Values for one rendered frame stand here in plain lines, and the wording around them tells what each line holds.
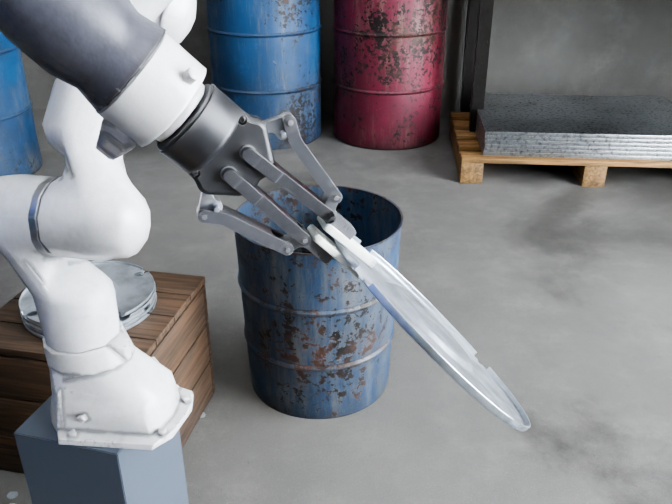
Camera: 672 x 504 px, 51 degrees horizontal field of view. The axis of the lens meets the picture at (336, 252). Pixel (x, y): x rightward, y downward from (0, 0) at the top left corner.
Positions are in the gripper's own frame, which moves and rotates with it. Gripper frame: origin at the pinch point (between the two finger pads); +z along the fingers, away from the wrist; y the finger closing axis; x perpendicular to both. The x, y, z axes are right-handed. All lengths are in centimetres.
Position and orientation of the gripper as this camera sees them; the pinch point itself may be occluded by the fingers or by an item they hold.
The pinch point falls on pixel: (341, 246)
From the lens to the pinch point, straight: 70.4
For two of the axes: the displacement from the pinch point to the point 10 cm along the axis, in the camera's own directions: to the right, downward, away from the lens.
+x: -2.5, -4.2, 8.7
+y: 6.8, -7.2, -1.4
